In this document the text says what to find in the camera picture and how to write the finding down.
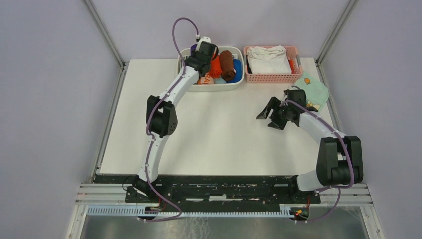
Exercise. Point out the red orange rolled towel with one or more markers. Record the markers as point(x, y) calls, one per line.
point(215, 69)

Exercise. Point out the white plastic tub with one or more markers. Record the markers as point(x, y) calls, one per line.
point(217, 86)

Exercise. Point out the light blue rolled towel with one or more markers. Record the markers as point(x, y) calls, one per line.
point(219, 80)

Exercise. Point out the orange white lettered rolled towel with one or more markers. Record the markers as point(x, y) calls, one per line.
point(207, 79)

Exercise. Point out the white cloth in basket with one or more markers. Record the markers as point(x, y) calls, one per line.
point(272, 60)

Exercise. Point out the purple towel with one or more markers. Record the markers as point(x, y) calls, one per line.
point(193, 48)

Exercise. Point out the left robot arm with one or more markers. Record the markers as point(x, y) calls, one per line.
point(161, 117)

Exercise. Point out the dark blue rolled towel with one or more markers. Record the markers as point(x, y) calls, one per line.
point(238, 71)

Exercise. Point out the aluminium frame post right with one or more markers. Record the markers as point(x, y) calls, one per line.
point(335, 31)

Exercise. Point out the aluminium frame post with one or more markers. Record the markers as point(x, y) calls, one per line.
point(101, 27)
point(335, 31)

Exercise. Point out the mint green cartoon towel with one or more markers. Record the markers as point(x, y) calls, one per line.
point(317, 93)

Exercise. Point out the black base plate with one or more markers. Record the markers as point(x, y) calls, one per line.
point(199, 186)

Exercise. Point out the aluminium rail front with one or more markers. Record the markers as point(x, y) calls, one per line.
point(109, 200)

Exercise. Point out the aluminium frame post left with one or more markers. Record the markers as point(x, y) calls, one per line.
point(101, 27)

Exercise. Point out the brown rolled towel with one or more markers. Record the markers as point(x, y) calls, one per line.
point(227, 65)

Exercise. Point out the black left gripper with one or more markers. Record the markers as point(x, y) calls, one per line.
point(194, 54)

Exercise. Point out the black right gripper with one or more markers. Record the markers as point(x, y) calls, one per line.
point(273, 103)

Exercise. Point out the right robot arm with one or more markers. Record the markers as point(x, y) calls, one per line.
point(339, 160)

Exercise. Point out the pink plastic basket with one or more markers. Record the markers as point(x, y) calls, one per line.
point(295, 64)

